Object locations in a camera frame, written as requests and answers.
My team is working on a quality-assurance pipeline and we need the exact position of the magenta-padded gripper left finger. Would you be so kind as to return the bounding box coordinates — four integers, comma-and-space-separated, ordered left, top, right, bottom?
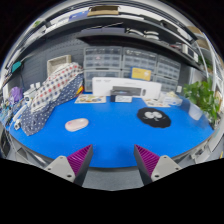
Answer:
44, 143, 94, 187

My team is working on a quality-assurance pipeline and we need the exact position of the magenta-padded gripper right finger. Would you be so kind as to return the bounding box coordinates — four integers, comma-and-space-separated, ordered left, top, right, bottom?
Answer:
133, 144, 183, 187

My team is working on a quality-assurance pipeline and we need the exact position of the pink computer mouse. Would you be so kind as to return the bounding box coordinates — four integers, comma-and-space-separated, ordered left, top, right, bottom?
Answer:
64, 117, 90, 133

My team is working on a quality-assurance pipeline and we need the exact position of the black flower-shaped mouse pad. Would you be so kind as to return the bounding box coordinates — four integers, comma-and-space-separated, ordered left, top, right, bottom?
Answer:
136, 106, 172, 129

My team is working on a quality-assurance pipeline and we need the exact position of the navy white-dotted cloth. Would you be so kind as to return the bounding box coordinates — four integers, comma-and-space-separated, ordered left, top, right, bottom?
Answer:
20, 73, 84, 137

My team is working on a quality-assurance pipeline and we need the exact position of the colourful sticker sheet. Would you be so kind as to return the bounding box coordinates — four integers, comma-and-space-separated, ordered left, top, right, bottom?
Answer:
143, 98, 171, 108
74, 94, 107, 105

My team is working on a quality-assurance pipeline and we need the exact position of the white blue tissue box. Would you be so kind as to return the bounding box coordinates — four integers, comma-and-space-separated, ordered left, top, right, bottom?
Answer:
159, 91, 184, 107

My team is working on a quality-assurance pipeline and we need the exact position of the green potted plant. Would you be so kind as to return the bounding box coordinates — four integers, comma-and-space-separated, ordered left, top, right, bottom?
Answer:
182, 78, 221, 126

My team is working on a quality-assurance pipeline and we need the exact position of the small black box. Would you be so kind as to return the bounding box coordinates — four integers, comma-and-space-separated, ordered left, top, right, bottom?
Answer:
109, 90, 134, 103

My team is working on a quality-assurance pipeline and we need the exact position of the red blue checkered cloth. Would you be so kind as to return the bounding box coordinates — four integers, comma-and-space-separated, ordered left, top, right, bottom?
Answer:
30, 62, 84, 114

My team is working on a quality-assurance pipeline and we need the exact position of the purple plastic object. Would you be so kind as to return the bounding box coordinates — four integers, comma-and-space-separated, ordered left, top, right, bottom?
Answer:
9, 86, 24, 104

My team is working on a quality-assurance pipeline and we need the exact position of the white keyboard box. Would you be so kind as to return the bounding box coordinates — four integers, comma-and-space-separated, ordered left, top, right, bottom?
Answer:
91, 76, 163, 100

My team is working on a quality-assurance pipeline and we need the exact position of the yellow card with blue border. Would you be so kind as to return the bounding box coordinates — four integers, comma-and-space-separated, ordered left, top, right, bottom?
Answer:
130, 67, 152, 82

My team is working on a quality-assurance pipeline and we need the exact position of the white woven basket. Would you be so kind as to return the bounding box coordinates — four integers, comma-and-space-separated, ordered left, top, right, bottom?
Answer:
46, 54, 73, 76

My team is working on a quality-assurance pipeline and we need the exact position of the dark wall shelf unit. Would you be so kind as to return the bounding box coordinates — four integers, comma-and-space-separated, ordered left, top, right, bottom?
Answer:
6, 4, 214, 73

